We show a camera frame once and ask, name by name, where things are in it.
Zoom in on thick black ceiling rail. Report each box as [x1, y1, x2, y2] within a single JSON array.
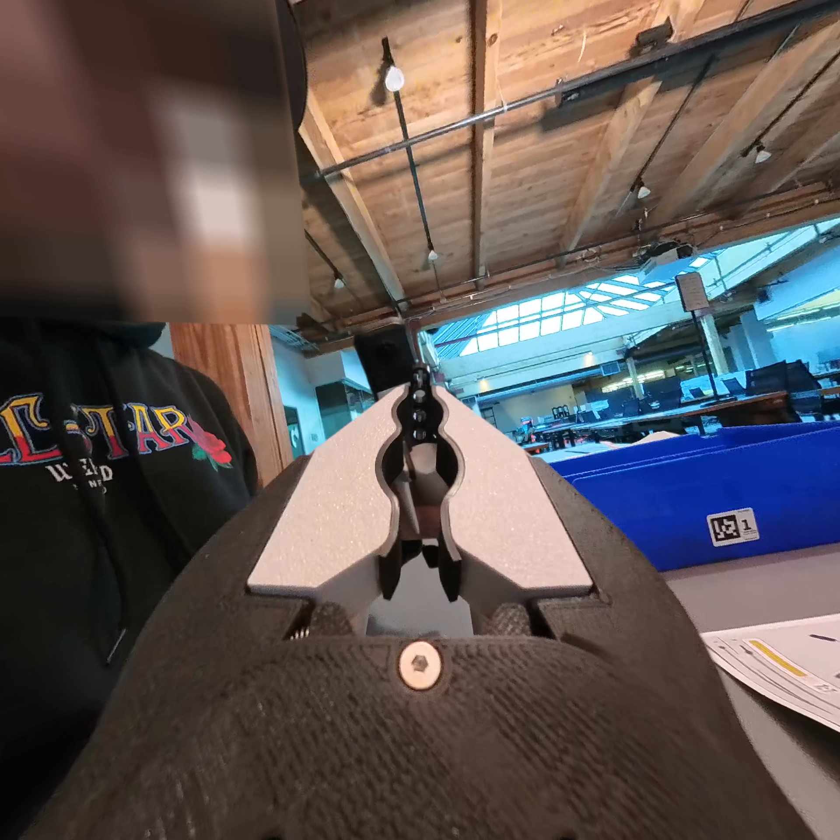
[[541, 0, 840, 129]]

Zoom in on person in black hoodie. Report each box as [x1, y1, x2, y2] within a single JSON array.
[[0, 319, 258, 840]]

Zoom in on grey desk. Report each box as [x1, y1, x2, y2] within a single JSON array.
[[656, 543, 840, 840]]

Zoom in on blue storage bin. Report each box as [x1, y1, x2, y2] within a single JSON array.
[[571, 427, 840, 573], [548, 420, 840, 483]]

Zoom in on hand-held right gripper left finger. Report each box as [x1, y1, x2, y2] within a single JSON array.
[[247, 382, 413, 621]]

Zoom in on wooden pillar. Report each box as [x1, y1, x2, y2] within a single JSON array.
[[169, 323, 294, 490]]

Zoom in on black office chair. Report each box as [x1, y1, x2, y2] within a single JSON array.
[[748, 361, 821, 421]]

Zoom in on row of office tables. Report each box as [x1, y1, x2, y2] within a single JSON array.
[[525, 390, 795, 454]]

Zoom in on metal ceiling pipe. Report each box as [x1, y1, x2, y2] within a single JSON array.
[[317, 82, 565, 179]]

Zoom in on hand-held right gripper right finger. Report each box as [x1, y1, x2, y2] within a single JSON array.
[[432, 386, 593, 619]]

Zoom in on thin black lamp track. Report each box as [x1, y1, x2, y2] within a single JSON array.
[[381, 36, 437, 253]]

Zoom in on sign on black pole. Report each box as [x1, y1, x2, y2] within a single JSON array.
[[675, 271, 726, 398]]

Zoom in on black toy beam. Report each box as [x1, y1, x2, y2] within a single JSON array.
[[408, 363, 435, 442]]

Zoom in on skylight windows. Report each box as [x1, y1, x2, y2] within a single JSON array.
[[436, 262, 664, 358]]

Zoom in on open instruction booklet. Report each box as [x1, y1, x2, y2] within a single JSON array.
[[699, 613, 840, 732]]

